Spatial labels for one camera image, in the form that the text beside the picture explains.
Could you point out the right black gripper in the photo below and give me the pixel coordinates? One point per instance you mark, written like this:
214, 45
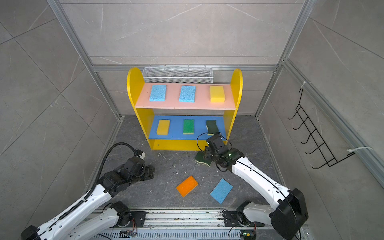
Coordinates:
206, 155

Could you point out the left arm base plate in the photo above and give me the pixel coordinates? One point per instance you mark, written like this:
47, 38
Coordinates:
137, 218

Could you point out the black wire hook rack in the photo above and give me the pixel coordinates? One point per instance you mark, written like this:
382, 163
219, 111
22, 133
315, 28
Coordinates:
314, 135

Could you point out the metal mesh basket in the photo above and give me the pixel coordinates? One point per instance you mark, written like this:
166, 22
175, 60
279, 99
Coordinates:
178, 75

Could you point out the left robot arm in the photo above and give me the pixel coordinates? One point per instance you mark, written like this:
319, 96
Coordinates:
71, 223

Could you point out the yellow sponge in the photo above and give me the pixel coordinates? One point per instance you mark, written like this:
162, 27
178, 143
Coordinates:
163, 127
217, 94

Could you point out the dark green sponge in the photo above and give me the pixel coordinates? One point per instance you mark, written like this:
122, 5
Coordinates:
200, 158
212, 127

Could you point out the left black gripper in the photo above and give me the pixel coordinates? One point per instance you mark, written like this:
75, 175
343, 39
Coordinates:
149, 172

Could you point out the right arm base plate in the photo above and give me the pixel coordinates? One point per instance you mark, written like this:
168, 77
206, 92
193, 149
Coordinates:
231, 219

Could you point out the bright green sponge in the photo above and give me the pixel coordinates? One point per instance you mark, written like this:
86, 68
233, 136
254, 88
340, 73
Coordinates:
188, 127

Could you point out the yellow shelf pink blue boards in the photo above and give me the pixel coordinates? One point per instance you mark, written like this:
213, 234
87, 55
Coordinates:
149, 113

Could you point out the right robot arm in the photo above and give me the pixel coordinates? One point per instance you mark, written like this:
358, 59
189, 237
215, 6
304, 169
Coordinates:
286, 210

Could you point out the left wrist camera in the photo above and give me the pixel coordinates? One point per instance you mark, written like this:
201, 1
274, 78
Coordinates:
140, 154

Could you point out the aluminium mounting rail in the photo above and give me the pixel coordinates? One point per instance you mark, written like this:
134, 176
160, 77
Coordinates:
186, 225

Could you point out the blue sponge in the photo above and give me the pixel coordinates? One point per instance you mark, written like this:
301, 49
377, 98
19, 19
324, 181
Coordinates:
158, 93
221, 191
187, 94

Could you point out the orange sponge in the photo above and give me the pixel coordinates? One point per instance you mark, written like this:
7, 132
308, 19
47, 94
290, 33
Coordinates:
187, 186

